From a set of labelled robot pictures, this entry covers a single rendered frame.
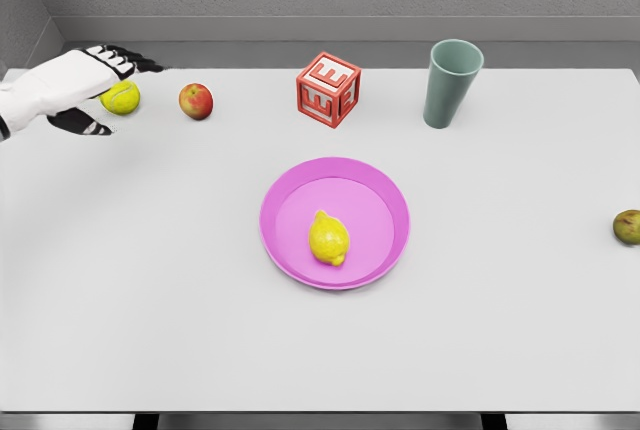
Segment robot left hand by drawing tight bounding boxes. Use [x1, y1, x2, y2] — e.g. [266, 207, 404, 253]
[21, 44, 165, 137]

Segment green-brown pear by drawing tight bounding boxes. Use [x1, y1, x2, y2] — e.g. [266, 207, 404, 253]
[612, 208, 640, 246]

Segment pink plate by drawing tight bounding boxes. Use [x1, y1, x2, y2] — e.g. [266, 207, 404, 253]
[258, 156, 411, 292]

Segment yellow lemon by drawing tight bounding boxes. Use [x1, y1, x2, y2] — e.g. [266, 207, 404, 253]
[308, 209, 350, 268]

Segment red apple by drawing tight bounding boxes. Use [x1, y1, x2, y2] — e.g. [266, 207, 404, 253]
[178, 82, 215, 121]

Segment yellow-green tennis ball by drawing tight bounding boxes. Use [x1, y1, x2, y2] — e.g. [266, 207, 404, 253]
[99, 79, 142, 116]

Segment grey-green cup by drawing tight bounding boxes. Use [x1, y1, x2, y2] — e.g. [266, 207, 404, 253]
[422, 38, 485, 130]

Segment red letter block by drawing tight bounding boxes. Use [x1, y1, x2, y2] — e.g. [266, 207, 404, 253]
[295, 51, 363, 129]

